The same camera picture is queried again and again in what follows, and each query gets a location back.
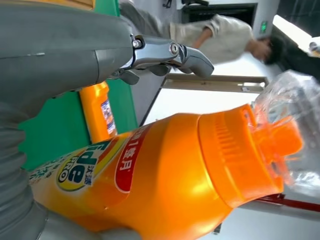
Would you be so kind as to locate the yellow plastic bag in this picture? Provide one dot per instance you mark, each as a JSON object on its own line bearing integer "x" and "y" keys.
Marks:
{"x": 75, "y": 3}

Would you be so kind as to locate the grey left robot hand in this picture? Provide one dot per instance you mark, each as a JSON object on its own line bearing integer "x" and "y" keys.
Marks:
{"x": 62, "y": 49}

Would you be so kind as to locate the grey cabinet with green light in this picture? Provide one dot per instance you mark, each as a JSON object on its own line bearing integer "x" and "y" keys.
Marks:
{"x": 265, "y": 13}

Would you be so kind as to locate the red metal bar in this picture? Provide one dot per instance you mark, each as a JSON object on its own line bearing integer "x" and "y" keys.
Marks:
{"x": 295, "y": 203}

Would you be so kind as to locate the person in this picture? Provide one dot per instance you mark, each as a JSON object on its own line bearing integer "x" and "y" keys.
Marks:
{"x": 225, "y": 36}

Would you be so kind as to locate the green table mat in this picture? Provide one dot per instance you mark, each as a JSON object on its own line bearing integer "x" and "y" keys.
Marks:
{"x": 62, "y": 132}

